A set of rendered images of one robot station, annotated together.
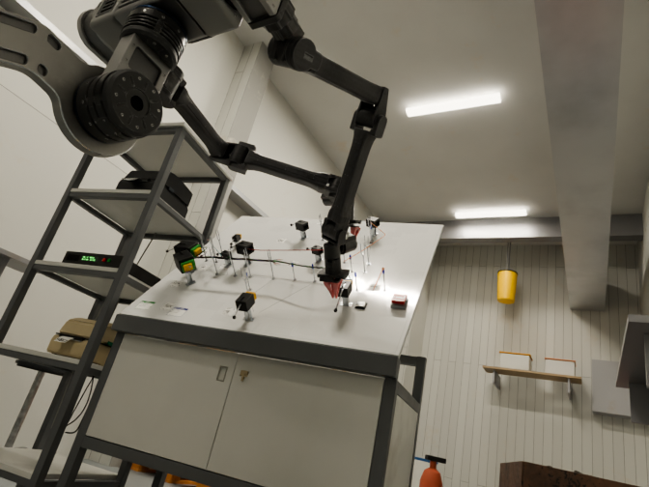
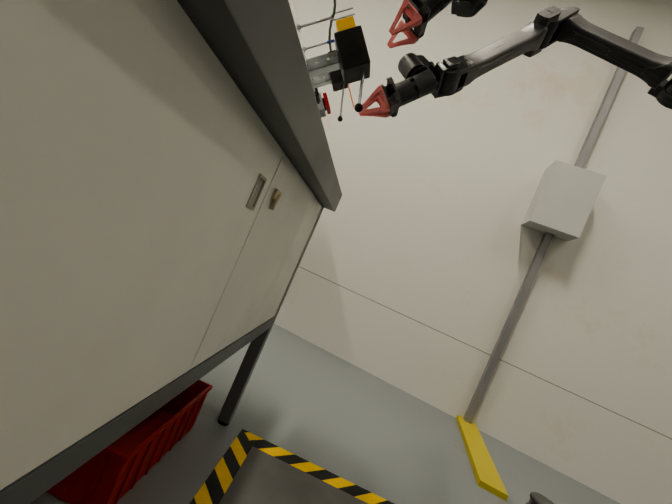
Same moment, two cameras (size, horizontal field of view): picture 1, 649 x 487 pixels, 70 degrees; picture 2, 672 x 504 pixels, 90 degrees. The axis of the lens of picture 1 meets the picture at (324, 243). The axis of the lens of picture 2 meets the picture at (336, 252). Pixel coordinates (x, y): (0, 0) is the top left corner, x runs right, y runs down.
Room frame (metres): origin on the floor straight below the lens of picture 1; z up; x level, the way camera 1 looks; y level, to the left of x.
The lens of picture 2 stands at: (1.78, 0.78, 0.68)
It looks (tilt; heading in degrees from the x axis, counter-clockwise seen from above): 0 degrees down; 251
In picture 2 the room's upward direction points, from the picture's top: 24 degrees clockwise
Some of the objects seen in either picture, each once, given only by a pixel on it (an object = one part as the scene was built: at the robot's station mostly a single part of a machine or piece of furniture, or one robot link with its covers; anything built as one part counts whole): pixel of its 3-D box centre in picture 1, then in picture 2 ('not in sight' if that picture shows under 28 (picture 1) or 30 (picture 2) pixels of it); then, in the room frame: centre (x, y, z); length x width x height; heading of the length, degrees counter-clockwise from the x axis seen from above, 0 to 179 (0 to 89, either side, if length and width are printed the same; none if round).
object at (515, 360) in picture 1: (516, 363); not in sight; (7.67, -3.63, 2.45); 0.49 x 0.40 x 0.28; 57
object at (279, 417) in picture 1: (294, 424); (276, 260); (1.63, -0.04, 0.60); 0.55 x 0.03 x 0.39; 66
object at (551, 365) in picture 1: (560, 369); not in sight; (7.31, -4.20, 2.43); 0.45 x 0.37 x 0.25; 57
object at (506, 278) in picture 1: (506, 286); not in sight; (7.80, -3.45, 3.83); 0.37 x 0.35 x 0.56; 147
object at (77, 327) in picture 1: (96, 342); not in sight; (2.19, 0.91, 0.76); 0.30 x 0.21 x 0.20; 160
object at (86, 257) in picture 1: (115, 272); not in sight; (2.21, 0.96, 1.09); 0.35 x 0.33 x 0.07; 66
